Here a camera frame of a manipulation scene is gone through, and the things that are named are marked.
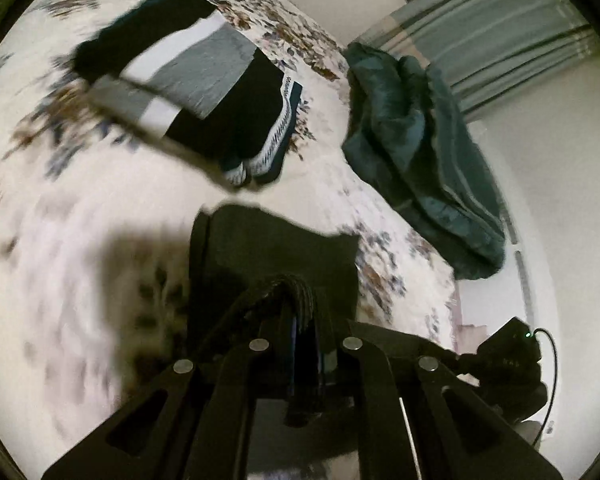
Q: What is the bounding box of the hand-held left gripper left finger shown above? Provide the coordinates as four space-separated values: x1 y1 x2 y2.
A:
40 327 303 480

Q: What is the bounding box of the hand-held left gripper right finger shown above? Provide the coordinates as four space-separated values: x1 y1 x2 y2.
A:
300 319 567 480

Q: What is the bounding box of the dark striped sweater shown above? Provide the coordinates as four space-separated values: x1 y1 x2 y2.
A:
187 204 361 411

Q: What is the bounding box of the pink plaid bed sheet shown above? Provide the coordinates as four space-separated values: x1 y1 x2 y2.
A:
452 324 488 353

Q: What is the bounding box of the white bed headboard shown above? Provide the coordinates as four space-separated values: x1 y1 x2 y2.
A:
500 200 538 333

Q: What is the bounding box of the folded garment with patterned hem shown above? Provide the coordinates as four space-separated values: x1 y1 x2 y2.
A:
200 72 302 192

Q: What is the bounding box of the folded dark green blanket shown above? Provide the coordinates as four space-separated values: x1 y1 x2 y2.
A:
341 42 507 281

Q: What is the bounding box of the floral bed cover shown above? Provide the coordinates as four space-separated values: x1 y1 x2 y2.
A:
0 0 461 468

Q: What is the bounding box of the folded black grey striped sweater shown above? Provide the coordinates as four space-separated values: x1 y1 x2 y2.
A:
72 0 287 173

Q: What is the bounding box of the grey-green curtain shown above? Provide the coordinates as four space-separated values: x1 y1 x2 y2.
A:
350 0 600 122

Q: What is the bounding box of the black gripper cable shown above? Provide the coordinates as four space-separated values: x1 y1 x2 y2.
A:
532 328 559 435

